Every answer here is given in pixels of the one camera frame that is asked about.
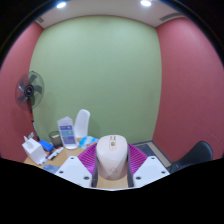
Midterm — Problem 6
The black mesh pen cup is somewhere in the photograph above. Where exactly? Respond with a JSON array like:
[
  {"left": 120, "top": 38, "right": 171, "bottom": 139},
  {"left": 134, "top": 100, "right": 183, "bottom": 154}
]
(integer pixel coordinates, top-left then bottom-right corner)
[{"left": 48, "top": 130, "right": 64, "bottom": 149}]

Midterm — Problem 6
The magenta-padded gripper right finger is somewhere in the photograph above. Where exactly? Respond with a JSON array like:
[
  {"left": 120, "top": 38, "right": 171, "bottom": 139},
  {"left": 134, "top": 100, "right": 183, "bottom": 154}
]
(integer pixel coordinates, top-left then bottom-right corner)
[{"left": 125, "top": 143, "right": 171, "bottom": 188}]

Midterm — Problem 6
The black standing fan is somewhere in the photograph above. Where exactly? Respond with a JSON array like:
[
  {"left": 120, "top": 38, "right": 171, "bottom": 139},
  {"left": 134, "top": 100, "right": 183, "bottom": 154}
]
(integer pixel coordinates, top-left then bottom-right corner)
[{"left": 14, "top": 70, "right": 46, "bottom": 141}]

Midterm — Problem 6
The light blue snack packet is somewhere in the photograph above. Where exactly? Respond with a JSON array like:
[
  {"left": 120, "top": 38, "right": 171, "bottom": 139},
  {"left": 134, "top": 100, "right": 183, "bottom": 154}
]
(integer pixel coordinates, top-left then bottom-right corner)
[{"left": 78, "top": 135, "right": 100, "bottom": 149}]

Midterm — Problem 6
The pale pink computer mouse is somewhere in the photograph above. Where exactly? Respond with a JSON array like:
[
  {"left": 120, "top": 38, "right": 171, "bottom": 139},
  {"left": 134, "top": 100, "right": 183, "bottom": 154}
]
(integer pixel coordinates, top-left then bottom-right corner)
[{"left": 95, "top": 134, "right": 129, "bottom": 181}]

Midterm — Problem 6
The black-capped white marker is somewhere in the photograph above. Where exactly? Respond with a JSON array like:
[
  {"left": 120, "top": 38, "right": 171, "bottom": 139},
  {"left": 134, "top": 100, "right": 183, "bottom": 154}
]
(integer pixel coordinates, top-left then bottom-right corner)
[{"left": 39, "top": 156, "right": 50, "bottom": 166}]

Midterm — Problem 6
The white plastic chair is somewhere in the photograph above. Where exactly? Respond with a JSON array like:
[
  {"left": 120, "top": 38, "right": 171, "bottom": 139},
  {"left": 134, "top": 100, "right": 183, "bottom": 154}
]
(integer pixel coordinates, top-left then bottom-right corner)
[{"left": 73, "top": 108, "right": 91, "bottom": 139}]

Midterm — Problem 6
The ceiling air vent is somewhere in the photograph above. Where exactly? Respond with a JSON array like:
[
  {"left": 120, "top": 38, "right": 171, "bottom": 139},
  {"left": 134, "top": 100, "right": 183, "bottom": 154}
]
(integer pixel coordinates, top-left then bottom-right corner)
[{"left": 159, "top": 12, "right": 183, "bottom": 22}]

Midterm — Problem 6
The white tissue box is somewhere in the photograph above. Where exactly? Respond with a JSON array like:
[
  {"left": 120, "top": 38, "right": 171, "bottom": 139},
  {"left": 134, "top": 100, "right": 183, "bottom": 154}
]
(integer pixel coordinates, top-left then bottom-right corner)
[{"left": 21, "top": 132, "right": 47, "bottom": 166}]

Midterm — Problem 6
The red-capped white marker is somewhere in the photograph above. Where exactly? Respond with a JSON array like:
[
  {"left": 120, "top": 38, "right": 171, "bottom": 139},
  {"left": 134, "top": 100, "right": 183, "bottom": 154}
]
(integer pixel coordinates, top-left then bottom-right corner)
[{"left": 46, "top": 146, "right": 65, "bottom": 162}]

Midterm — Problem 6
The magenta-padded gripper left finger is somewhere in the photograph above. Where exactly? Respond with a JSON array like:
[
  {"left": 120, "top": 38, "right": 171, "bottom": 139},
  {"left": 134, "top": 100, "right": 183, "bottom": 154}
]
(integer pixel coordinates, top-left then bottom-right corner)
[{"left": 54, "top": 142, "right": 101, "bottom": 188}]

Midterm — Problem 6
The black office chair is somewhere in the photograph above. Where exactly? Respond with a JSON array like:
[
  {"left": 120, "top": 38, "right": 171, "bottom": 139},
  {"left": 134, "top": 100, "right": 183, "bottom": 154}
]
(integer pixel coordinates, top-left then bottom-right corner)
[{"left": 168, "top": 140, "right": 214, "bottom": 174}]

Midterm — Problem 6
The acrylic sign stand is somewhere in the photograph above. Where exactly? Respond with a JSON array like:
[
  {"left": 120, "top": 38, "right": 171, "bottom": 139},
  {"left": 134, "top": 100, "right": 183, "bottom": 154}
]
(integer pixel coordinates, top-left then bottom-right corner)
[{"left": 56, "top": 115, "right": 79, "bottom": 150}]

